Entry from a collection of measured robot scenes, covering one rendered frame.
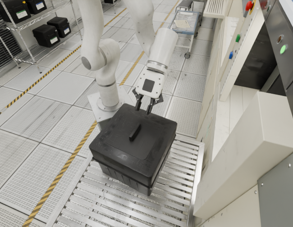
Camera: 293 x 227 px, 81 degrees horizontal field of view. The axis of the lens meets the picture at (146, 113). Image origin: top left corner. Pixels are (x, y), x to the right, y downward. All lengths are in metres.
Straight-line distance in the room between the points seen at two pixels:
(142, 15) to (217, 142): 0.68
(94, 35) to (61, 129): 1.50
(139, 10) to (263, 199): 0.63
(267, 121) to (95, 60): 0.79
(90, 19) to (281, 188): 0.86
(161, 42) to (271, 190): 0.55
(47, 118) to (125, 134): 1.78
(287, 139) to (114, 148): 0.56
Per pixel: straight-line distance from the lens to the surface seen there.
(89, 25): 0.92
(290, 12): 0.56
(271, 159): 0.36
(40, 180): 1.99
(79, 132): 2.12
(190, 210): 0.90
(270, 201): 0.37
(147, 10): 0.69
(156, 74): 0.68
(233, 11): 2.52
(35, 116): 2.53
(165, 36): 0.70
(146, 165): 0.67
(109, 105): 1.19
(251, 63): 1.25
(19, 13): 3.13
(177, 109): 2.24
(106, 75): 1.05
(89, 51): 0.94
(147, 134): 0.74
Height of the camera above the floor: 1.62
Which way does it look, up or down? 49 degrees down
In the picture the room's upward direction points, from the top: straight up
